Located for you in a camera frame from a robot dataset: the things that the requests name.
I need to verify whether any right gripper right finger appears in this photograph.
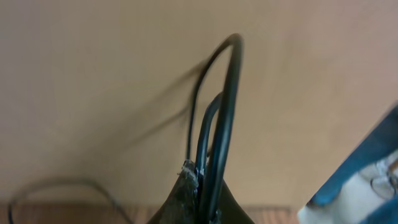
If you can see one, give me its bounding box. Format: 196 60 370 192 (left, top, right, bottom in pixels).
211 181 254 224

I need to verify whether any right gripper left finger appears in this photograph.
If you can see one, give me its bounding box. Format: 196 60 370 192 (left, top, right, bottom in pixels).
147 160 198 224

